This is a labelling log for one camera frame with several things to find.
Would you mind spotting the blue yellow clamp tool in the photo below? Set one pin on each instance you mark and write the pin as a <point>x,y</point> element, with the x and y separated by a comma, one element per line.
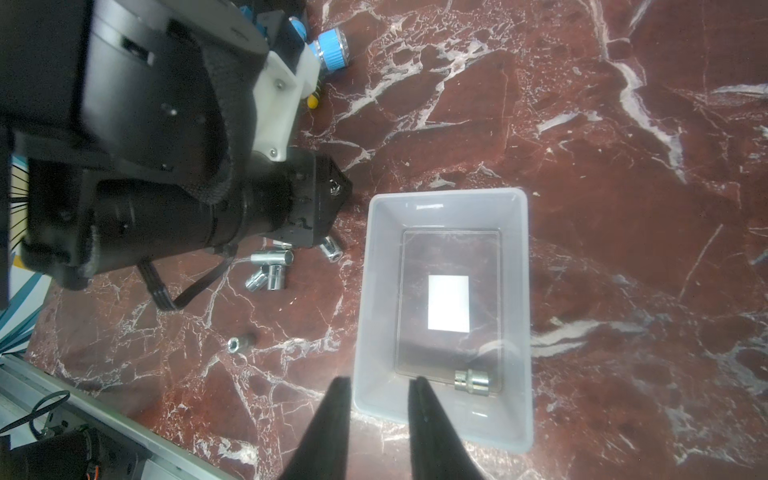
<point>283,24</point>

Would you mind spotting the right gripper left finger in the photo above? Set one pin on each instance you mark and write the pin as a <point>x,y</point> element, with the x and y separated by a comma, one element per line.
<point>323,451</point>

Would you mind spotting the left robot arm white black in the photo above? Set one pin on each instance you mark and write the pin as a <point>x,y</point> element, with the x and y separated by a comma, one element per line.
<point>158,134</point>

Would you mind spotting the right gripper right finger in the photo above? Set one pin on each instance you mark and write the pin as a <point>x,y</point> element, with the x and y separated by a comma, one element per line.
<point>436,451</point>

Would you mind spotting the chrome socket beside long one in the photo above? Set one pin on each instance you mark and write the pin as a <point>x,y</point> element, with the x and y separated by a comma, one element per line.
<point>276,277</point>

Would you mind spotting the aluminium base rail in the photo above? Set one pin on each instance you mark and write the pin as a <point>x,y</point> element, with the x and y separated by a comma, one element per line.
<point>51,430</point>

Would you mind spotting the small chrome socket left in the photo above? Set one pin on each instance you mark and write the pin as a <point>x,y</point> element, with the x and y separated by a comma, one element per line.
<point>256,281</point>

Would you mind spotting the translucent plastic storage box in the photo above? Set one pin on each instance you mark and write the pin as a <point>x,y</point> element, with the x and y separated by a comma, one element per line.
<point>446,287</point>

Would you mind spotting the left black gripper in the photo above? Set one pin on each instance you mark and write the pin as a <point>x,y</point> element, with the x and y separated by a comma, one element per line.
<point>292,201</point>

